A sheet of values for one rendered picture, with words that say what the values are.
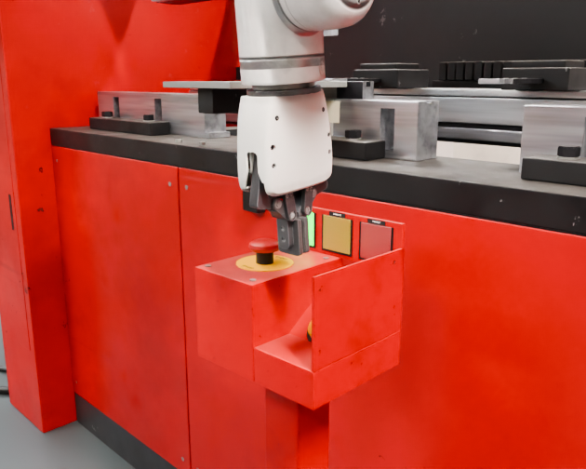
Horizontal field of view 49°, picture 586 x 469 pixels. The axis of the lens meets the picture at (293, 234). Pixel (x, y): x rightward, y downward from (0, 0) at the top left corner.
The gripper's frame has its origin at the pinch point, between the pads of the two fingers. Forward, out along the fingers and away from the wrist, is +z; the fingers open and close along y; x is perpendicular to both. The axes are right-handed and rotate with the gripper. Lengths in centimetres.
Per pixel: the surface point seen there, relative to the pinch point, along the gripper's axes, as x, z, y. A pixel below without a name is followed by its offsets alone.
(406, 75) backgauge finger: -30, -11, -66
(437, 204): 1.1, 2.8, -27.2
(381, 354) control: 5.0, 16.4, -8.7
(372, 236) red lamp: 0.8, 3.6, -12.9
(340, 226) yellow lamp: -4.2, 3.2, -13.0
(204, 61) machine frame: -119, -14, -85
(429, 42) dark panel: -43, -17, -96
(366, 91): -23, -10, -44
